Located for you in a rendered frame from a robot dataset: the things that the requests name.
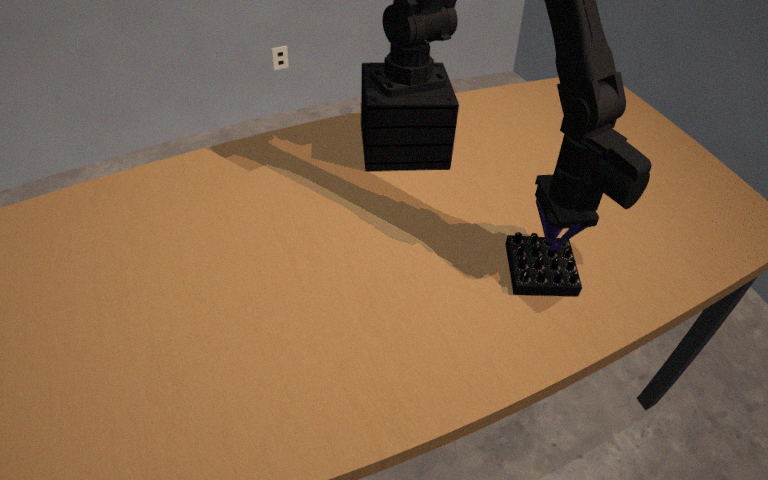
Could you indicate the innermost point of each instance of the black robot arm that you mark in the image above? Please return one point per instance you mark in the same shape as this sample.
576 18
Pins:
582 57

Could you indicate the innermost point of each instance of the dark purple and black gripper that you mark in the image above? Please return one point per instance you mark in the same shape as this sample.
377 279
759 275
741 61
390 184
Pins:
562 198

